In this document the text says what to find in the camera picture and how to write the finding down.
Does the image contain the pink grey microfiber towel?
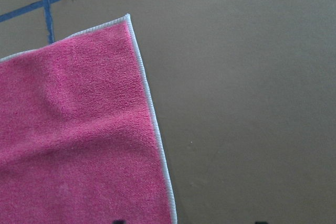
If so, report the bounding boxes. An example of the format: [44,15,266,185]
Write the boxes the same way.
[1,14,177,223]

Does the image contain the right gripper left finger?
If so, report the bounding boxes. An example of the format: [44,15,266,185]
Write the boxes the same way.
[112,219,127,224]

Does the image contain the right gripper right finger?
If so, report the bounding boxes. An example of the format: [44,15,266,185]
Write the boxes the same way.
[254,220,269,224]

